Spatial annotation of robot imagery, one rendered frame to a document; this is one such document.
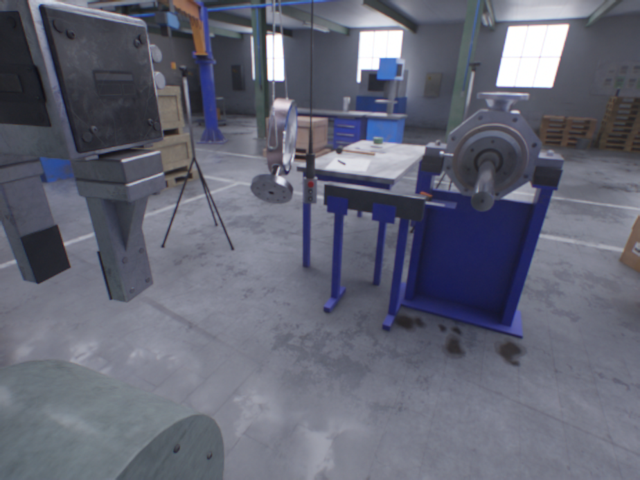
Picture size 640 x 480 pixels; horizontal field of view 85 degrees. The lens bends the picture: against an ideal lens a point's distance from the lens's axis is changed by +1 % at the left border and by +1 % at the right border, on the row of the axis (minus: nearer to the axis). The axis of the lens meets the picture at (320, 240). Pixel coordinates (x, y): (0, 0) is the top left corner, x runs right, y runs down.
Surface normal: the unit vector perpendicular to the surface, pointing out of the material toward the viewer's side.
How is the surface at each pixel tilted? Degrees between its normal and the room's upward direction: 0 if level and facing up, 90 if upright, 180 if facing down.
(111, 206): 90
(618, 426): 0
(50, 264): 90
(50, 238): 90
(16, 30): 90
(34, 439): 7
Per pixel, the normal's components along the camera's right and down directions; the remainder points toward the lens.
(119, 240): 0.96, 0.14
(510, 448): 0.03, -0.91
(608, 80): -0.45, 0.36
